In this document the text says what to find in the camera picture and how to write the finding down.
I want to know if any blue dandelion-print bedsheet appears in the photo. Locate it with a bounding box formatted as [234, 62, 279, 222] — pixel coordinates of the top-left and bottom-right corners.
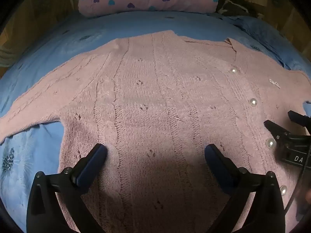
[0, 11, 311, 224]

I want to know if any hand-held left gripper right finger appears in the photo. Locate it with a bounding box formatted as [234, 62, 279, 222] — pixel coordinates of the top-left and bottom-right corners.
[204, 144, 286, 233]

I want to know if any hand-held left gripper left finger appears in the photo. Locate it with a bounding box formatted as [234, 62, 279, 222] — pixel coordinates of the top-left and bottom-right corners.
[26, 143, 108, 233]

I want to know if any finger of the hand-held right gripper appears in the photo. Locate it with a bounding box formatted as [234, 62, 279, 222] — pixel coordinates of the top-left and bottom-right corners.
[264, 120, 291, 139]
[288, 110, 311, 128]

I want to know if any blue fuzzy blanket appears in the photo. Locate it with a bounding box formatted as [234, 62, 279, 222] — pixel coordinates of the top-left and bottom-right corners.
[228, 16, 311, 72]

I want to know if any dark cloth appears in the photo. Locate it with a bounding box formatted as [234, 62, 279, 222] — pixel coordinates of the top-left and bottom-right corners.
[217, 0, 258, 17]

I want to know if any pink knitted cardigan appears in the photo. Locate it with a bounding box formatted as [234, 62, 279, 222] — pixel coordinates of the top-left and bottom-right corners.
[0, 30, 311, 233]

